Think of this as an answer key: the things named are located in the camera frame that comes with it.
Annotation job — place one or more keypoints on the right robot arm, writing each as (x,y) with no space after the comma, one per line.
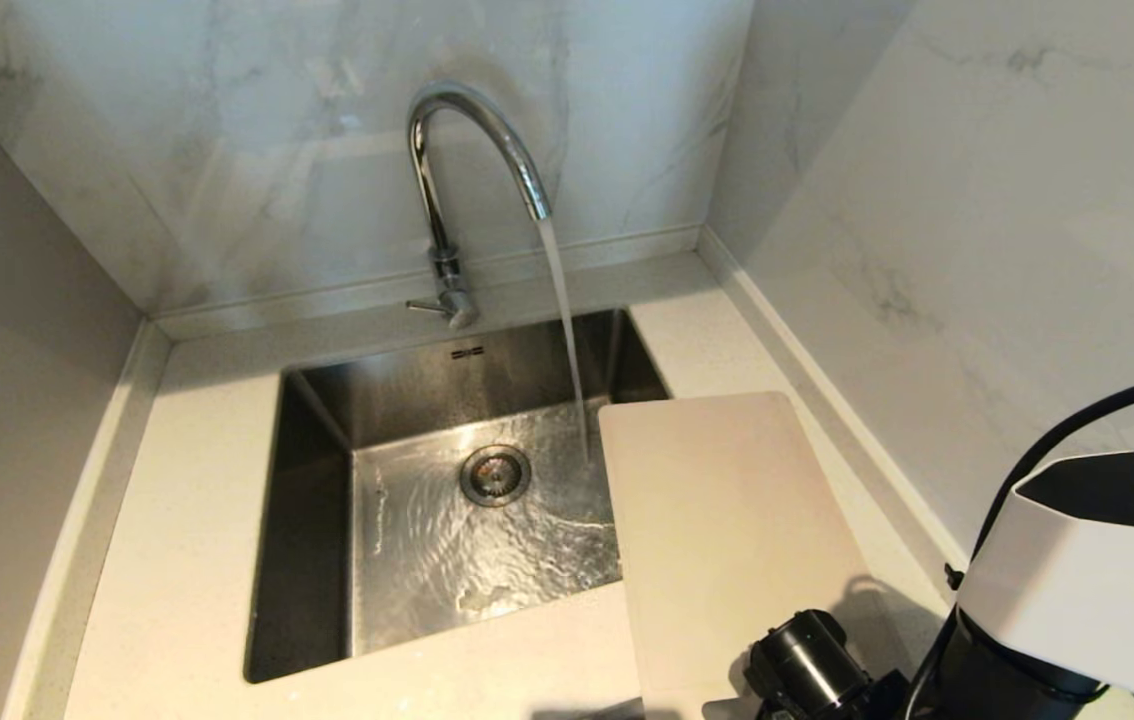
(1077,580)

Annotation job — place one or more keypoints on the chrome gooseneck faucet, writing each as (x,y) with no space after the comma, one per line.
(444,262)

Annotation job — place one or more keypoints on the white plastic cutting board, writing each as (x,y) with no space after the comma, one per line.
(727,540)

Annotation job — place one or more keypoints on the round metal sink drain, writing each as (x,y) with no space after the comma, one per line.
(495,475)

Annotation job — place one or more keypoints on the stainless steel sink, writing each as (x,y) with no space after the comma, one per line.
(407,540)

